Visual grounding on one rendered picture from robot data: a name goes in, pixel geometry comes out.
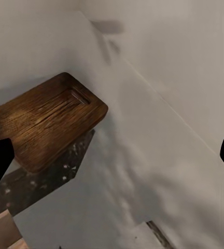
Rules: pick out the cutting board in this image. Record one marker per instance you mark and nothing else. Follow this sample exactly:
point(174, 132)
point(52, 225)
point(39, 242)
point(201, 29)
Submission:
point(47, 119)

